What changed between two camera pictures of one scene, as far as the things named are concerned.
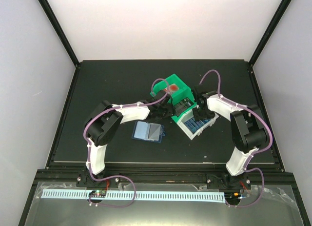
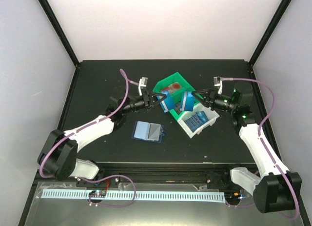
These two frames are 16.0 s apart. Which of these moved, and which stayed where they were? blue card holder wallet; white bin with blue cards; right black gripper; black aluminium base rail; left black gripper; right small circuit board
Moved: left black gripper; right black gripper
Stayed: right small circuit board; blue card holder wallet; black aluminium base rail; white bin with blue cards
